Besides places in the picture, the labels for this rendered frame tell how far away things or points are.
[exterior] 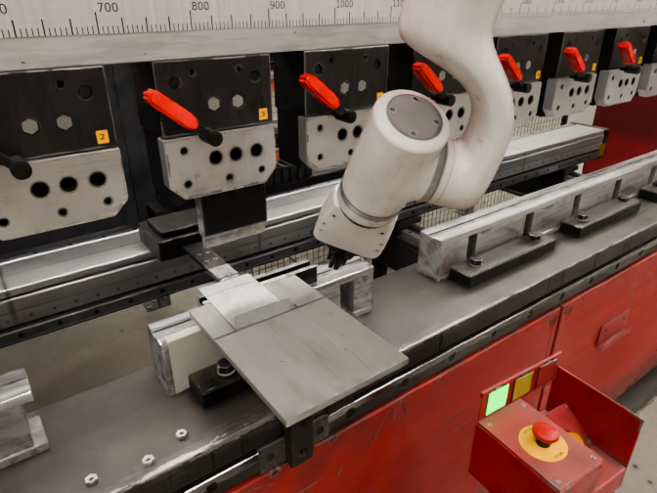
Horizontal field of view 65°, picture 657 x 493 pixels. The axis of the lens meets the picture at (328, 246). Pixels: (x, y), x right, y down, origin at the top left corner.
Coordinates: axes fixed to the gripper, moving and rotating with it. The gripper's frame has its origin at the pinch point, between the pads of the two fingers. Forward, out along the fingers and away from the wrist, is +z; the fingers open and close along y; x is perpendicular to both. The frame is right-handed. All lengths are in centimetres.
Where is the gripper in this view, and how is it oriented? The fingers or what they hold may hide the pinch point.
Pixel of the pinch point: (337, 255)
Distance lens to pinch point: 79.5
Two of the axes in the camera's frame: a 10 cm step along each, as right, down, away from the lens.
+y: -9.4, -3.4, -0.7
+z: -2.3, 4.6, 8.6
